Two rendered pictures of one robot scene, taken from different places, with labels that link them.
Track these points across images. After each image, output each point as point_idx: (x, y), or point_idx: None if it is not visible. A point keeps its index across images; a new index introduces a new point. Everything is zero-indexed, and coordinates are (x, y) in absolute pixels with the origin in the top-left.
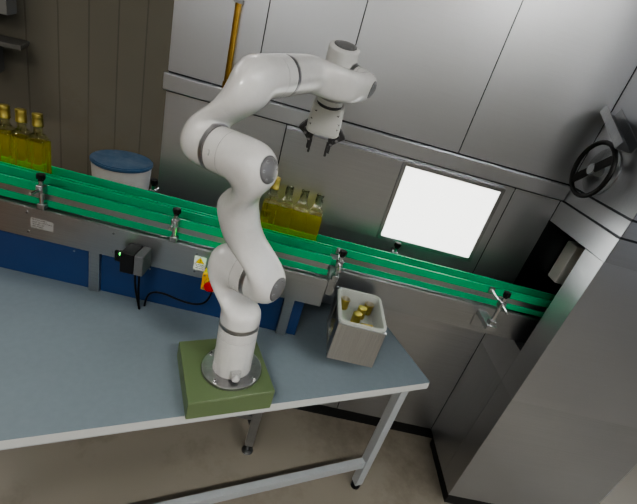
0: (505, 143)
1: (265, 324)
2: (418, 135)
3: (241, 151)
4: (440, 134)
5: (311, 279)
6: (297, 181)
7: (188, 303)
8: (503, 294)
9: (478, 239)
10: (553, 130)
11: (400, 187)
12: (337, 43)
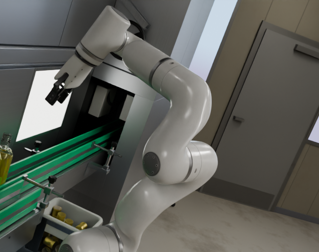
0: (79, 30)
1: None
2: (39, 40)
3: (213, 157)
4: (51, 34)
5: (31, 220)
6: None
7: None
8: (113, 145)
9: (66, 109)
10: (98, 13)
11: (30, 91)
12: (119, 14)
